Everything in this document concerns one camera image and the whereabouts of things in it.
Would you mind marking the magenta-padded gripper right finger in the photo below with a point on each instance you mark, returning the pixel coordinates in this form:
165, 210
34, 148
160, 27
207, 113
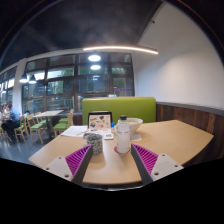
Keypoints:
151, 162

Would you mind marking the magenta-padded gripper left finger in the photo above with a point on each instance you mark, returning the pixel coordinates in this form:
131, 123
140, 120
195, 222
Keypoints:
74, 164

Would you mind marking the clear plastic water bottle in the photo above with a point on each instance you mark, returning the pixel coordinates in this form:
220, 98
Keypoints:
123, 135

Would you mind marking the speckled grey cup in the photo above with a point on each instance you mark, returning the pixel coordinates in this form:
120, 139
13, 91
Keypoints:
95, 142

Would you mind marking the white paper sheet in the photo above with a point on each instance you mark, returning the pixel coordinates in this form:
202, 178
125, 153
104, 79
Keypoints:
74, 131

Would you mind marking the flat round red coaster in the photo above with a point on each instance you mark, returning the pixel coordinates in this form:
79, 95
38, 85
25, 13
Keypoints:
116, 150

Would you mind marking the white bowl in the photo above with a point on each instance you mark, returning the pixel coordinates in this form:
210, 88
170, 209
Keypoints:
136, 123

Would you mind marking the small white card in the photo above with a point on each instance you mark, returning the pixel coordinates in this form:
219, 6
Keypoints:
108, 135

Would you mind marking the sticker-covered laptop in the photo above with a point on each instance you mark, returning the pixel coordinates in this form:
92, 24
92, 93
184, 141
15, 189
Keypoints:
99, 122

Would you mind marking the wooden chairs with green seats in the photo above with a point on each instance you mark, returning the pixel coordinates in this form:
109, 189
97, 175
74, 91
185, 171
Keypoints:
36, 124

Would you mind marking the light wooden dining table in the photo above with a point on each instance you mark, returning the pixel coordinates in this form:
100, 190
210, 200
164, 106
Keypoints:
47, 115

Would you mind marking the green upholstered booth bench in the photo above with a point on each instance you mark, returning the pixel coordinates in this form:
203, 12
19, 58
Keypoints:
118, 108

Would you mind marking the person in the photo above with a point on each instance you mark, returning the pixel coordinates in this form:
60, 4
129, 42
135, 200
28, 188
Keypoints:
11, 121

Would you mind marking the black pendant lamps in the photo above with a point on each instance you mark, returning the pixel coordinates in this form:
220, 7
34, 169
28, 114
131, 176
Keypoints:
28, 79

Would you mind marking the long linear ceiling lamp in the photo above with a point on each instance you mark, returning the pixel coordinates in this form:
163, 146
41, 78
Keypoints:
120, 49

